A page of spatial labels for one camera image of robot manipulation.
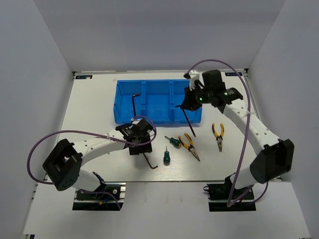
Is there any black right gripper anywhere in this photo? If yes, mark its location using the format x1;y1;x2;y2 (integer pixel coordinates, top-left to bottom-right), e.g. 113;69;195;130
180;83;212;112

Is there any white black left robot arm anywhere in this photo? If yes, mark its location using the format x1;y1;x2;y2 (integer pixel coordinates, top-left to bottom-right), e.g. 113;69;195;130
42;119;156;199

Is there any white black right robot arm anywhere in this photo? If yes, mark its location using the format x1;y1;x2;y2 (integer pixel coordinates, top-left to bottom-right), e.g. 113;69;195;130
181;70;295;199

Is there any right table corner label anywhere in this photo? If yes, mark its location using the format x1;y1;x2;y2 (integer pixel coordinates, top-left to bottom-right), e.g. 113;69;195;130
225;72;243;77

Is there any table corner label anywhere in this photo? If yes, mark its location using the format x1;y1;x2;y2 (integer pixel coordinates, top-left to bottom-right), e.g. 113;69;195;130
225;72;243;77
75;75;93;80

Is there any blue three-compartment plastic bin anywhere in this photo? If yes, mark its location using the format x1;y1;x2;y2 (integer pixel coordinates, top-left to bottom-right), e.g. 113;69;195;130
113;79;202;125

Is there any green stubby Phillips screwdriver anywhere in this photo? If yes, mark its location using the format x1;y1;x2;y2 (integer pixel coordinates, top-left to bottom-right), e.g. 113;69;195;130
164;135;181;148

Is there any green stubby flathead screwdriver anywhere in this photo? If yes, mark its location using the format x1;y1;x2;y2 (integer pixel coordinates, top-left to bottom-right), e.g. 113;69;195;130
163;147;170;165

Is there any yellow black long-nose pliers right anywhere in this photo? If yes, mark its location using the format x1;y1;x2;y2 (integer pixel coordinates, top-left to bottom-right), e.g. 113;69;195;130
212;123;224;152

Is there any yellow black pliers left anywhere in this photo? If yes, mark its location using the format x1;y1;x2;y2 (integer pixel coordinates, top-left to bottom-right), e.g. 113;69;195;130
178;133;200;162

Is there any left table corner label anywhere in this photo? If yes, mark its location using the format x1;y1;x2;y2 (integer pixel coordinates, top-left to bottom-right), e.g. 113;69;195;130
75;75;93;80

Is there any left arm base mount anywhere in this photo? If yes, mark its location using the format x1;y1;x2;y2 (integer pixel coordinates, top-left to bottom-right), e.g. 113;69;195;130
72;183;126;211

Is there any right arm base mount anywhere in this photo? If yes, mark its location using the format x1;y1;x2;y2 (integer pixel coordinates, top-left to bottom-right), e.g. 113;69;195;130
203;183;256;212

